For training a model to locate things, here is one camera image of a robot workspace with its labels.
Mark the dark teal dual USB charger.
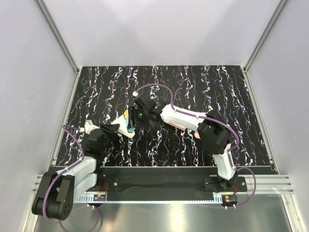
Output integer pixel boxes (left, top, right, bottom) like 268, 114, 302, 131
127, 128, 135, 133

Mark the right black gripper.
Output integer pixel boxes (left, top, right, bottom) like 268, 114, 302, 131
127, 107, 150, 131

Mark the yellow USB charger plug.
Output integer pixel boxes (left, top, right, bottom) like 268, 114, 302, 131
123, 110, 129, 119

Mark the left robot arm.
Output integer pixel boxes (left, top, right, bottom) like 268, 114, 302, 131
31, 121, 120, 220

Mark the pink power strip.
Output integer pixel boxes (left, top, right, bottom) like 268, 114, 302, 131
169, 123, 186, 131

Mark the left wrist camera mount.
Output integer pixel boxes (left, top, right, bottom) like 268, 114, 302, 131
79, 120, 99, 134

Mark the white triangular socket adapter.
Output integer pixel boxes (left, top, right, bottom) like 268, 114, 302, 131
111, 115, 135, 138

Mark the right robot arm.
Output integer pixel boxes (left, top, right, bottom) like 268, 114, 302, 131
127, 92, 238, 192

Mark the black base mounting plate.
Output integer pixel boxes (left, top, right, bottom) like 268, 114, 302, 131
101, 167, 248, 203

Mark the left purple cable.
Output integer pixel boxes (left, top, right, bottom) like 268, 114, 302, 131
42, 124, 105, 232

